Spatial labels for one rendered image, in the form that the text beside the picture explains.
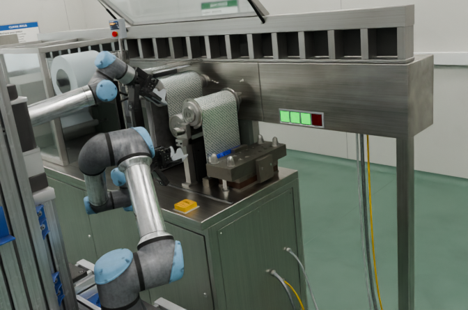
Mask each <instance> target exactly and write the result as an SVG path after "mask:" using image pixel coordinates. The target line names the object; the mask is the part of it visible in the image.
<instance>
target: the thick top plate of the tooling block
mask: <svg viewBox="0 0 468 310"><path fill-rule="evenodd" d="M268 154H271V155H272V161H273V162H274V161H276V160H278V159H281V158H282V157H285V156H286V155H287V154H286V145H285V144H280V143H279V146H272V142H271V141H264V143H263V144H257V142H256V143H254V144H251V145H249V146H248V148H246V149H244V150H241V151H240V152H238V153H230V154H228V155H225V156H223V157H220V158H219V159H218V162H219V163H218V164H211V162H209V163H207V164H206V170H207V176H210V177H213V178H218V179H222V180H227V181H229V182H233V181H235V180H237V179H239V178H241V177H243V176H245V175H247V174H249V173H252V172H254V171H256V160H257V159H259V158H261V157H264V156H266V155H268ZM228 156H232V157H233V160H234V163H235V166H227V161H228V160H227V159H228Z"/></svg>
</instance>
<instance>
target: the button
mask: <svg viewBox="0 0 468 310"><path fill-rule="evenodd" d="M174 206H175V209H176V210H180V211H182V212H187V211H189V210H191V209H193V208H195V207H197V204H196V202H195V201H191V200H189V199H185V200H183V201H181V202H179V203H176V204H175V205H174Z"/></svg>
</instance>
